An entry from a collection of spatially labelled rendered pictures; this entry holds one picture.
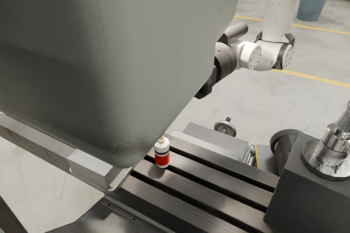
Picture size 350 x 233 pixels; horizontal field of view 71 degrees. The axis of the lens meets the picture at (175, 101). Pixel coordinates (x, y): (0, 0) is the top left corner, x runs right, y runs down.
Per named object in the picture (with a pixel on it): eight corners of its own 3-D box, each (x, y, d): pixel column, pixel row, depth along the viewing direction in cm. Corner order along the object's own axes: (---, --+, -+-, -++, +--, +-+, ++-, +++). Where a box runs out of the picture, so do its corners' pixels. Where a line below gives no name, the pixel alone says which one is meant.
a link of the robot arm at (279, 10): (259, 56, 95) (269, -8, 85) (294, 63, 87) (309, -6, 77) (245, 63, 87) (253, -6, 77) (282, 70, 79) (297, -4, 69)
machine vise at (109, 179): (139, 103, 91) (137, 78, 85) (175, 115, 86) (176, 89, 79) (69, 173, 66) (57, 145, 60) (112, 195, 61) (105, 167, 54)
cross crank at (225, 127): (215, 129, 132) (217, 113, 125) (237, 137, 128) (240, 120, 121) (203, 149, 121) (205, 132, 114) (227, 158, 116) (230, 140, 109)
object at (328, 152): (313, 160, 45) (324, 138, 41) (315, 143, 48) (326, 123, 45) (342, 170, 43) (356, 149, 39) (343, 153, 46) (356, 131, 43)
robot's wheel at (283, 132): (301, 155, 144) (312, 130, 132) (303, 162, 140) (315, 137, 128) (265, 151, 147) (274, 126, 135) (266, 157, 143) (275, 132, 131)
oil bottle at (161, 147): (160, 155, 72) (158, 127, 65) (172, 160, 70) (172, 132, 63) (152, 165, 69) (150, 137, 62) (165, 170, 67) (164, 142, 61)
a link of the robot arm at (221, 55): (162, 52, 54) (197, 37, 61) (163, 89, 60) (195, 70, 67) (208, 72, 47) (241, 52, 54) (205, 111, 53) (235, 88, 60)
